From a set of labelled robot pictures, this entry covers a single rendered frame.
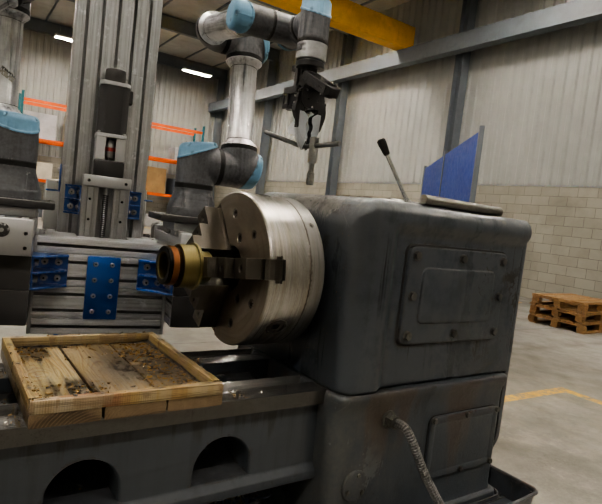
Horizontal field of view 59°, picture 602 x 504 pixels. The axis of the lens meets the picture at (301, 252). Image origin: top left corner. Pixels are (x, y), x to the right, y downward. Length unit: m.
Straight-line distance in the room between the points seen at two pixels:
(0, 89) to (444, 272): 1.29
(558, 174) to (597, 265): 2.07
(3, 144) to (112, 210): 0.34
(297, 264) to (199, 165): 0.72
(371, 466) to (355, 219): 0.52
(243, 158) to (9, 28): 0.73
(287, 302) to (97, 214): 0.88
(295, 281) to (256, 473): 0.37
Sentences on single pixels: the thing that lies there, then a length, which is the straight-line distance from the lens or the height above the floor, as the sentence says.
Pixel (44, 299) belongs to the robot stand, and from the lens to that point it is 1.59.
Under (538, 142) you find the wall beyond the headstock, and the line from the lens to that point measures 12.77.
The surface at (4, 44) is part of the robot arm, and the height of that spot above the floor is 1.58.
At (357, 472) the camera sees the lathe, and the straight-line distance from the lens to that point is 1.16.
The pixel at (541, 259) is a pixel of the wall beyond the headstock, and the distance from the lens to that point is 12.27.
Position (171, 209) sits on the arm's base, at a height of 1.18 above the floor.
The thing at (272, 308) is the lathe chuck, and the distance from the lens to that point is 0.98.
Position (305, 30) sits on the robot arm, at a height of 1.64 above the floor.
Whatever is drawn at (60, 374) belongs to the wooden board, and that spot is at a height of 0.89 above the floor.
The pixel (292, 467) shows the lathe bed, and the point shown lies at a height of 0.71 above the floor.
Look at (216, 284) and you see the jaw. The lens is 1.08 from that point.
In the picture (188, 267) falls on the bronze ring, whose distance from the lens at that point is 1.01.
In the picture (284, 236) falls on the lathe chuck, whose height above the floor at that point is 1.16.
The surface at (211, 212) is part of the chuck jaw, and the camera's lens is 1.13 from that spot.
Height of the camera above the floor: 1.20
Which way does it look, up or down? 4 degrees down
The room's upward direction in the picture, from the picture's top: 7 degrees clockwise
